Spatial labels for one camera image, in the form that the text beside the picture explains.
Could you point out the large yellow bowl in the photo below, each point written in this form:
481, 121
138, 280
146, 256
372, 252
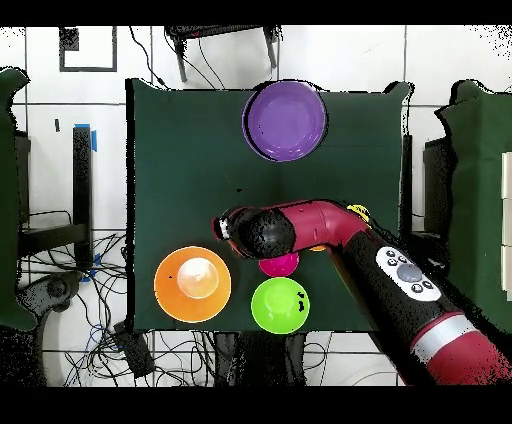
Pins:
168, 292

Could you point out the purple bowl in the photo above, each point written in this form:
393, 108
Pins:
284, 120

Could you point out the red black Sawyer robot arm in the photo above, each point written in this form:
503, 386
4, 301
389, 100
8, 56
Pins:
360, 256

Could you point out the white boxes stack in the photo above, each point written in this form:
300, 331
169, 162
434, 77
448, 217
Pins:
507, 224

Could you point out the dark green tablecloth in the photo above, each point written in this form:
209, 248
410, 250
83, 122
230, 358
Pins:
200, 180

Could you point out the pink red bowl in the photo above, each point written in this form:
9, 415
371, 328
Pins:
280, 266

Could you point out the green bowl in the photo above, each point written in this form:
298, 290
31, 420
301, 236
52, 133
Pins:
276, 306

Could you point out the yellow cup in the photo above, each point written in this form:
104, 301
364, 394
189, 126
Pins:
360, 211

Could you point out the black stand bar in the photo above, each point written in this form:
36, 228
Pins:
82, 180

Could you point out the black power box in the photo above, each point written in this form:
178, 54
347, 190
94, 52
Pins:
134, 352

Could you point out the dark grey chair with knob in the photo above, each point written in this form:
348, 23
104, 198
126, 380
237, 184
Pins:
58, 288

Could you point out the green cloth side table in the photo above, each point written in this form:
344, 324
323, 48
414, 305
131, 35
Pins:
8, 200
480, 180

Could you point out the black equipment stand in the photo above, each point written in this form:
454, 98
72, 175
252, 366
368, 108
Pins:
438, 188

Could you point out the black floor frame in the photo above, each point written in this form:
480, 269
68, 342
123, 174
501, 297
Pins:
68, 40

